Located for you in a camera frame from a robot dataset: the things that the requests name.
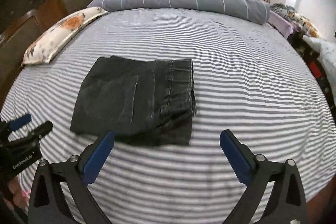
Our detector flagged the dark carved wooden headboard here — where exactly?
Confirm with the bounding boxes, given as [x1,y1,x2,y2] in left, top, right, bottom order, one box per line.
[1,0,92,102]

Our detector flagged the floral white orange pillow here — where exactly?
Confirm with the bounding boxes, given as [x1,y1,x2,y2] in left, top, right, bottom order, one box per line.
[22,7,108,65]

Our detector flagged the lilac folded blanket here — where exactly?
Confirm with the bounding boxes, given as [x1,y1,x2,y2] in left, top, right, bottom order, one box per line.
[268,11,295,39]

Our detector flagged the grey checked rolled duvet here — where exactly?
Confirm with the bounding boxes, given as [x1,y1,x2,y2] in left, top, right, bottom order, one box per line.
[88,0,270,25]

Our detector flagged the person's left hand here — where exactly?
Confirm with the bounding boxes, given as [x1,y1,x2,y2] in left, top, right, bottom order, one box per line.
[4,177,28,210]

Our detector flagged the dark grey denim pants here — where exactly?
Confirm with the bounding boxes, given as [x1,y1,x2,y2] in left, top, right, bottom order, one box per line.
[70,56,197,147]

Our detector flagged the floral clothes pile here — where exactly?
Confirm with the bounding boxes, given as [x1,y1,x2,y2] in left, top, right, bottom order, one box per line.
[270,3,325,39]

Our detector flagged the white dotted fabric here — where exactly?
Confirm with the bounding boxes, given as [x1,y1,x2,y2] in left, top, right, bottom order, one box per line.
[303,35,336,101]

